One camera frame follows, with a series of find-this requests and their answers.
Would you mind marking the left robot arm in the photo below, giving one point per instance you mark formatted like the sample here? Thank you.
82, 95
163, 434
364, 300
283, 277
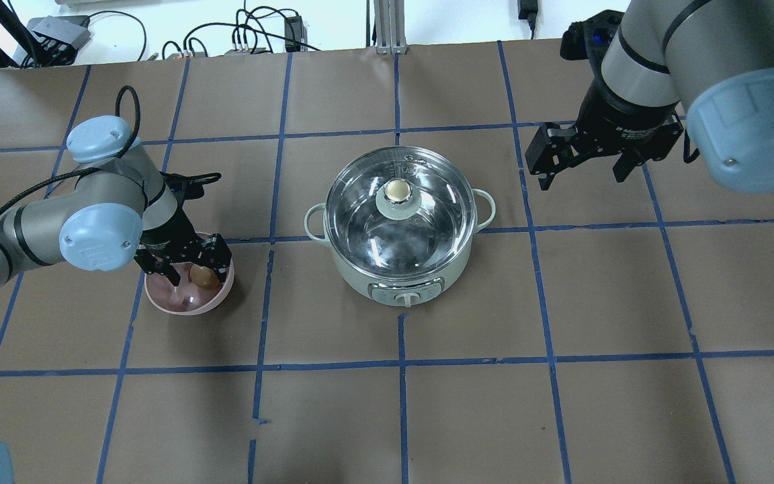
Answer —
122, 209

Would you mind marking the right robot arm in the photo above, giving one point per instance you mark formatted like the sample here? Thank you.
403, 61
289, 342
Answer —
697, 71

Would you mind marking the black power adapter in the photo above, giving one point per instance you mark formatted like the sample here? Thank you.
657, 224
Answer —
294, 30

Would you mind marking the pale green electric pot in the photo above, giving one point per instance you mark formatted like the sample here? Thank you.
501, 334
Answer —
394, 292

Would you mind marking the pink bowl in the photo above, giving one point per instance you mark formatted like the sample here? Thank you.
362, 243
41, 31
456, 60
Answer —
187, 299

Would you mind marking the brown egg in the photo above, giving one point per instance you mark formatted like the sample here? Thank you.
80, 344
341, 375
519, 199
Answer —
203, 278

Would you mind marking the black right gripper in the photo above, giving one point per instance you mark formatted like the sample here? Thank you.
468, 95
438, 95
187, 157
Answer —
619, 126

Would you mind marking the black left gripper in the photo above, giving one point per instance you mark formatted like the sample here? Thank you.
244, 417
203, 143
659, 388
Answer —
169, 237

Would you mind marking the glass pot lid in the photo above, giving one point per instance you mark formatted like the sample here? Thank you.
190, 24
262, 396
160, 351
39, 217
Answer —
400, 212

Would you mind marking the grey power adapter box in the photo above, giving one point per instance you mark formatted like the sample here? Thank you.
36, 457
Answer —
68, 31

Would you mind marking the aluminium frame post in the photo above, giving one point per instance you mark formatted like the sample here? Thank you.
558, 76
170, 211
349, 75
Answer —
389, 23

